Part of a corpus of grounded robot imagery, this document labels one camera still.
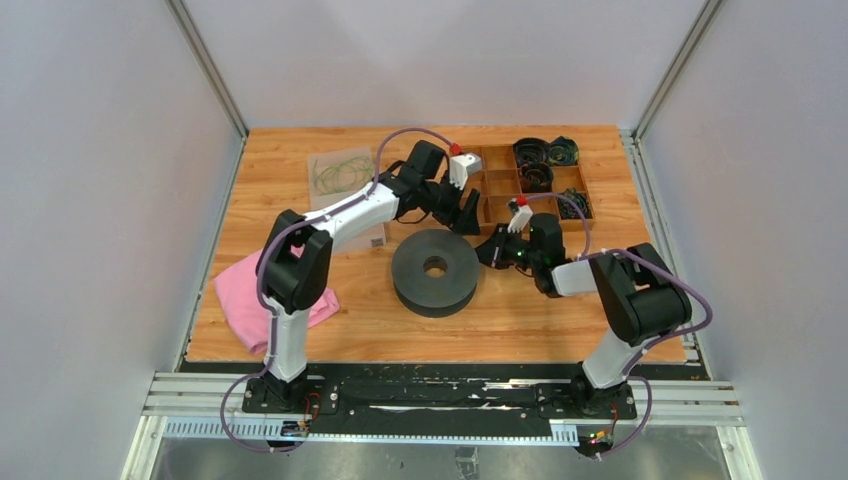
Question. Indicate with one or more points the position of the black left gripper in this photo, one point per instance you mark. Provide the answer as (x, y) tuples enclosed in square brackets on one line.
[(466, 220)]

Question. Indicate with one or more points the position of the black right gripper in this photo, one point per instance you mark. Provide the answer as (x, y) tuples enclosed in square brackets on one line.
[(492, 252)]

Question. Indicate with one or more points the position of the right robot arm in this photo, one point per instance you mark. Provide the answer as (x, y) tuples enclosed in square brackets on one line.
[(638, 297)]

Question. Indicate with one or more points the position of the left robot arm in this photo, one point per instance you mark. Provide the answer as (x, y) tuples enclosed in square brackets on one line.
[(293, 269)]

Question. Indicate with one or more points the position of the wooden compartment tray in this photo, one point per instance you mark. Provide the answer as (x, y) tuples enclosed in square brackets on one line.
[(498, 183)]

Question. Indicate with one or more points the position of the orange floral rolled tie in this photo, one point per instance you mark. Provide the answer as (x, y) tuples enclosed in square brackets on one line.
[(535, 178)]

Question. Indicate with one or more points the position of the green blue rolled tie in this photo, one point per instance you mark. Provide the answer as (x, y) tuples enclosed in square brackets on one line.
[(574, 204)]

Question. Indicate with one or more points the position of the dark blue rolled tie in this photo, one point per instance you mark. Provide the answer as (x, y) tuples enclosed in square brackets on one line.
[(531, 150)]

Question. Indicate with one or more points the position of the green yellow rolled tie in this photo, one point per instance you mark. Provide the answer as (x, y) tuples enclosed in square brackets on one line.
[(563, 151)]

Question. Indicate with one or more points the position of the clear plastic box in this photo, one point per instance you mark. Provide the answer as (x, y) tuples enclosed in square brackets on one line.
[(334, 176)]

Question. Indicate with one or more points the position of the pink folded cloth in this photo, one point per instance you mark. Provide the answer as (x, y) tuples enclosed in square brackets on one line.
[(235, 288)]

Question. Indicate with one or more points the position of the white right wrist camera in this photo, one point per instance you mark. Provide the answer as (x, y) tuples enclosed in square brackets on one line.
[(521, 214)]

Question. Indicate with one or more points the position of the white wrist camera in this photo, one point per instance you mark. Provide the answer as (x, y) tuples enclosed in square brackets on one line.
[(462, 165), (521, 214)]

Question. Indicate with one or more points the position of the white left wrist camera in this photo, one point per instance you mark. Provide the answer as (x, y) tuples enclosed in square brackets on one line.
[(462, 165)]

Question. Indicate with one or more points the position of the aluminium frame post right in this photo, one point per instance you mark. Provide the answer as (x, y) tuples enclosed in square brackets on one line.
[(634, 140)]

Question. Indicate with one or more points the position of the aluminium frame post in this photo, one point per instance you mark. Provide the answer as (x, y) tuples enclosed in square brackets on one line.
[(192, 35), (634, 140)]

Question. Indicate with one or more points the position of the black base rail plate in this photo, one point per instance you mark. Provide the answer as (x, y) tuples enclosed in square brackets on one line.
[(422, 402)]

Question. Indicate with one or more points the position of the aluminium frame post left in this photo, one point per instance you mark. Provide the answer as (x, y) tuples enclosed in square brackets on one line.
[(192, 35)]

